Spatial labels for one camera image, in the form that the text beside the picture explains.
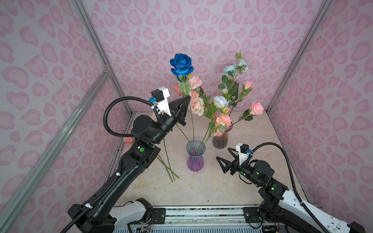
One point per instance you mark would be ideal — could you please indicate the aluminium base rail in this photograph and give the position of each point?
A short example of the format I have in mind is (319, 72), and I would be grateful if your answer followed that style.
(206, 219)

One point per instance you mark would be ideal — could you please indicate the pink white peony spray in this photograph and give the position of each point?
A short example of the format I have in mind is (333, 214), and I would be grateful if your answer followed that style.
(196, 103)

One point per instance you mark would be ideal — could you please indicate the blue purple glass vase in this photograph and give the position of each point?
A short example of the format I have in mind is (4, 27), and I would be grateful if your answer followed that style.
(195, 149)

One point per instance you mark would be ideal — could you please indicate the pink peach rose spray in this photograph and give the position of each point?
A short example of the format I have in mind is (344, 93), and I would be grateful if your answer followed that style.
(219, 123)

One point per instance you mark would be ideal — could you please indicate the dark blue small flower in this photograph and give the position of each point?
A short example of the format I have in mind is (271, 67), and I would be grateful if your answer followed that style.
(182, 69)

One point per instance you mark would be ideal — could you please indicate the aluminium corner frame post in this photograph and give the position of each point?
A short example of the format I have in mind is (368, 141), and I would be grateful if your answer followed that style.
(311, 32)
(88, 25)

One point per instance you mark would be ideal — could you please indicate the pink grey glass vase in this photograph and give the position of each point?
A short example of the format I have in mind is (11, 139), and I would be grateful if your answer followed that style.
(222, 141)

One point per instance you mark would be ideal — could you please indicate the pale blue flower spray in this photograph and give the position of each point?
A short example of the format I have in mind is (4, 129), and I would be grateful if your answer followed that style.
(231, 74)

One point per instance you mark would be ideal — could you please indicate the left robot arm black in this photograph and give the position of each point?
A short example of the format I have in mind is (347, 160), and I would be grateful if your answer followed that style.
(98, 214)

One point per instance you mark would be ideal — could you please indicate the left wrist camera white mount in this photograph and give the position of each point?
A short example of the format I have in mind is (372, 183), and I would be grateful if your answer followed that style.
(159, 100)

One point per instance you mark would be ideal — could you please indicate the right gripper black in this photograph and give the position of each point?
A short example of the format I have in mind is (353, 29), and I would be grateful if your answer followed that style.
(235, 166)

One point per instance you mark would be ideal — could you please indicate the aluminium corner frame post right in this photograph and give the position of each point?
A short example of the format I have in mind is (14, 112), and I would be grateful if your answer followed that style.
(311, 32)

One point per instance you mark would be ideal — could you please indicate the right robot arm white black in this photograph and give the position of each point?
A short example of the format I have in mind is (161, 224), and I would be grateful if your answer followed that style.
(280, 204)

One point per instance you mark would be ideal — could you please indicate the cream rose single stem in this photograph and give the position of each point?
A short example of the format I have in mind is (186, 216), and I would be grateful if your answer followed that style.
(182, 132)

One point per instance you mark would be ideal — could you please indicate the cream white rose stem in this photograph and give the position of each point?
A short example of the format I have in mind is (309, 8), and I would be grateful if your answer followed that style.
(167, 165)

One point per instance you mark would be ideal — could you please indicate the pink peach rose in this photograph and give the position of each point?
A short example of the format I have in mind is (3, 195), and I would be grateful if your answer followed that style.
(128, 140)

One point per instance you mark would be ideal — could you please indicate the aluminium corner frame post left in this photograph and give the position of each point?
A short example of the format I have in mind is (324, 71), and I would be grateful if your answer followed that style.
(88, 25)

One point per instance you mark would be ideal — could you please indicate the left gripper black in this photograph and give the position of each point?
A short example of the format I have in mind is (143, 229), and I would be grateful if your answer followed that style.
(175, 115)

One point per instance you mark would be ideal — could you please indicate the white blue artificial rose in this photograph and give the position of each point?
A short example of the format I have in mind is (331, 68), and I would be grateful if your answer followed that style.
(218, 101)

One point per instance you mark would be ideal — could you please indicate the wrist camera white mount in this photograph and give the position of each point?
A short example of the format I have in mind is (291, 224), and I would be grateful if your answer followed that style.
(245, 153)
(159, 100)

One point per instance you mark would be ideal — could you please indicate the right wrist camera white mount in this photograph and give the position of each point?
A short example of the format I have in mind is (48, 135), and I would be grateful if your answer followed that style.
(245, 153)

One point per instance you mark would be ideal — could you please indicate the aluminium diagonal frame bar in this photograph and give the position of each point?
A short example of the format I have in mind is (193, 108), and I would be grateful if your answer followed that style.
(19, 200)

